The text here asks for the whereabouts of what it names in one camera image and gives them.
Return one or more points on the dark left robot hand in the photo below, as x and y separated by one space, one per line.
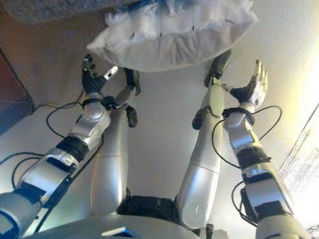
92 83

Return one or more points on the dark right robot hand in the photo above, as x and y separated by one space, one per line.
252 91

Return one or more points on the white fringed cushion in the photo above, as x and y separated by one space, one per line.
168 47

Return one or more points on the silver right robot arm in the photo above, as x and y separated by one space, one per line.
242 135

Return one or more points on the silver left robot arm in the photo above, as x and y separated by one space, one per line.
93 113

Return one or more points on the black left robot foot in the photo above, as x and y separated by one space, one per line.
132 79

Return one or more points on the silver left robot leg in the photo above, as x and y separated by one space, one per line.
110 171

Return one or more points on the silver robot leg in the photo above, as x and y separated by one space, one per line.
110 171
201 179

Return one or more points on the dark reddish cabinet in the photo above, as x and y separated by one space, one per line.
2 91

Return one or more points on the silver right robot leg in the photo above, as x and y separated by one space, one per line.
201 179

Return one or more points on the white textured rug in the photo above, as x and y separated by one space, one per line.
310 180

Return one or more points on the silver robot torso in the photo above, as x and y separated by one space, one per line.
152 236

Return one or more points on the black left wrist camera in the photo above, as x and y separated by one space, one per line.
109 102

